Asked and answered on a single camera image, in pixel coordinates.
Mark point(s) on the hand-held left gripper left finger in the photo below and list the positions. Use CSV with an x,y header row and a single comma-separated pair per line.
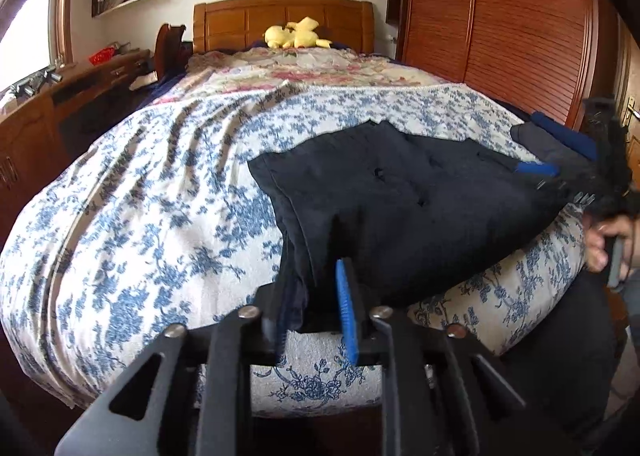
x,y
272,336

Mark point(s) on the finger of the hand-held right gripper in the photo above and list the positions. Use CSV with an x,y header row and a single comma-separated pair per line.
x,y
537,169

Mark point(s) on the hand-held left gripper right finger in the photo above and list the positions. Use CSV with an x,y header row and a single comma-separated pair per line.
x,y
347,306

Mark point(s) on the black coat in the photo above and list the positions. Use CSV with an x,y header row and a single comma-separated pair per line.
x,y
400,216

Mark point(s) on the person's right hand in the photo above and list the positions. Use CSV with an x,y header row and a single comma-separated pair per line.
x,y
595,251

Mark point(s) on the grey cloth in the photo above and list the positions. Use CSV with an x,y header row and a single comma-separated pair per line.
x,y
545,145

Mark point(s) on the dark blue cloth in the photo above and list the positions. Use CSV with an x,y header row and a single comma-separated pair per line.
x,y
565,133

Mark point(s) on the wooden slatted wardrobe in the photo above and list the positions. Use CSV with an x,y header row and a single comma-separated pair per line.
x,y
500,25

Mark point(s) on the blue floral bedsheet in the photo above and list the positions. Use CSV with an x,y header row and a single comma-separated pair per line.
x,y
150,211

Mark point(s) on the person's dark clothing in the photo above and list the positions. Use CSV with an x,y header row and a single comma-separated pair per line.
x,y
560,361

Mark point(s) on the pink floral quilt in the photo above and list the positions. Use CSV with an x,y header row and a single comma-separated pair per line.
x,y
310,68

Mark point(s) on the yellow plush toy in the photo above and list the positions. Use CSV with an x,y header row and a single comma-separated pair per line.
x,y
292,34

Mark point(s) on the wooden headboard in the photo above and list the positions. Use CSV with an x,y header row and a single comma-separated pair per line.
x,y
240,20

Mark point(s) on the dark wooden chair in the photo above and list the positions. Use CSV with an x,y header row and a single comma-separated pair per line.
x,y
167,48

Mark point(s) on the wooden cabinet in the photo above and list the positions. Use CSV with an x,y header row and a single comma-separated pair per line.
x,y
30,135

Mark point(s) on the red basket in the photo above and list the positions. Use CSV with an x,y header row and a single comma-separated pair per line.
x,y
101,56

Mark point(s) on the grey metal fixture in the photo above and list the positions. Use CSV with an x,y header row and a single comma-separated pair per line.
x,y
35,81

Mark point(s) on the window with wooden frame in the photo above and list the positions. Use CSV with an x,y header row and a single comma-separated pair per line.
x,y
35,20

